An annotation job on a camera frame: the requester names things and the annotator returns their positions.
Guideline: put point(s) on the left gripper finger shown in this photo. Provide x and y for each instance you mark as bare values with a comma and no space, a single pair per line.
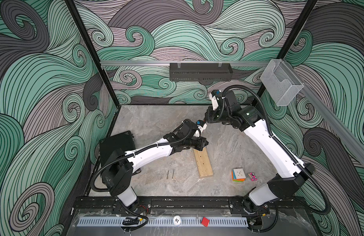
203,140
202,146

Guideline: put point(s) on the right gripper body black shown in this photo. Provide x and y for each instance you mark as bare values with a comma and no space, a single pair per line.
217,116

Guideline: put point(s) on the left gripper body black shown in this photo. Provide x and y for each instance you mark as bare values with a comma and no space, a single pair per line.
192,143

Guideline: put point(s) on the wooden block with nails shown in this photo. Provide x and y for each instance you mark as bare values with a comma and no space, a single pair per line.
203,163

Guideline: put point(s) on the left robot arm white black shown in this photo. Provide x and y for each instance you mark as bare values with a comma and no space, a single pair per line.
115,175

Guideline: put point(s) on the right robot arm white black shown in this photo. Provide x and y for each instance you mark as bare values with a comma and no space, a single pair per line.
251,121

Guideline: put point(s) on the colourful puzzle cube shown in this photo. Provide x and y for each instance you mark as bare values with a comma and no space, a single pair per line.
238,175

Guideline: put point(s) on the small pink toy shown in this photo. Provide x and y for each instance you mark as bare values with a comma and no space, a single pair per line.
252,177

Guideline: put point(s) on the black case on table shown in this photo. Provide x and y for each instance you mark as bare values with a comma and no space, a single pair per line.
122,142

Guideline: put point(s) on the small red cube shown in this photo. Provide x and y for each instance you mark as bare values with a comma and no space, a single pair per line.
205,222

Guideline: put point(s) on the white round knob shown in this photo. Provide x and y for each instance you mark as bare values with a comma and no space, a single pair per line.
177,220

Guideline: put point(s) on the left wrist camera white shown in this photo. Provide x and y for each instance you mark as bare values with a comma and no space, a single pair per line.
200,129

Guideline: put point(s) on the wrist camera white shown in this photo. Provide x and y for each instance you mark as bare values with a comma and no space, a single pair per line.
200,129
214,97

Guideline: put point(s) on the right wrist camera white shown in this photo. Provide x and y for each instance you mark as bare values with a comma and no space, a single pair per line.
214,97

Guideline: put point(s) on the black perforated wall shelf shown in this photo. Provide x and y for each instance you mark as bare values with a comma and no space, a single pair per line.
200,72

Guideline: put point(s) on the aluminium rail back wall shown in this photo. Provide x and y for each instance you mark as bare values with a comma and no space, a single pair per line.
167,63

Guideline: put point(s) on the aluminium rail wall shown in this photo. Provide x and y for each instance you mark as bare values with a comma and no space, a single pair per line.
167,63
318,93

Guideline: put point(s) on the clear plastic wall bin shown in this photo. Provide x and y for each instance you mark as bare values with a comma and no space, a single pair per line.
281,81

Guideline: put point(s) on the white slotted cable duct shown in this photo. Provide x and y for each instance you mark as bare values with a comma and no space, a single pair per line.
167,221

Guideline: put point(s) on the aluminium rail right wall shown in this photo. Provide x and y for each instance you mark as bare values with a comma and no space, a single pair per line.
318,93

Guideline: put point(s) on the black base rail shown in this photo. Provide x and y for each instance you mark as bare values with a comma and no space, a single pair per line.
161,204

